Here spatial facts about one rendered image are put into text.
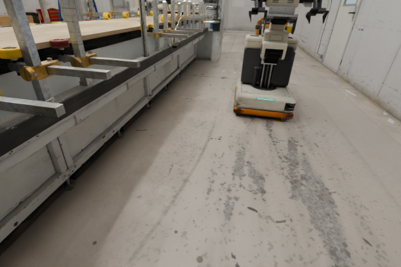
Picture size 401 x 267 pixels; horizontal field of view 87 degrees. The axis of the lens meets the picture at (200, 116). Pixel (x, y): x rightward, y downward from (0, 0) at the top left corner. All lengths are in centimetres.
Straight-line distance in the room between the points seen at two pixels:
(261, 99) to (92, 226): 178
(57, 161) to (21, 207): 27
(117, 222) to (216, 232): 55
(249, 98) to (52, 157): 174
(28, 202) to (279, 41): 218
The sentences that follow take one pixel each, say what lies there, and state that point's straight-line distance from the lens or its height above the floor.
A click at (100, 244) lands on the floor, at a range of 134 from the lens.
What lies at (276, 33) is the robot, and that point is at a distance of 221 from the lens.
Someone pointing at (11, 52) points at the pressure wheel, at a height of 90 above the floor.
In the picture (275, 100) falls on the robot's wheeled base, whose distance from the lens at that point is 231.
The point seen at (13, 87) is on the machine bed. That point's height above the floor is 74.
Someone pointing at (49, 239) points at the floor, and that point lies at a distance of 146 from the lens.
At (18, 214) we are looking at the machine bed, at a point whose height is 16.
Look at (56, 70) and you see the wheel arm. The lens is 101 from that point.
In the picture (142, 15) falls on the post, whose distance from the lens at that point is 181.
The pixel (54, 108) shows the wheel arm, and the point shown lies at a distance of 71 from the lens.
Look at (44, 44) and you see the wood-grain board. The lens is 132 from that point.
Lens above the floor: 108
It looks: 28 degrees down
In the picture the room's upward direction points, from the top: 2 degrees clockwise
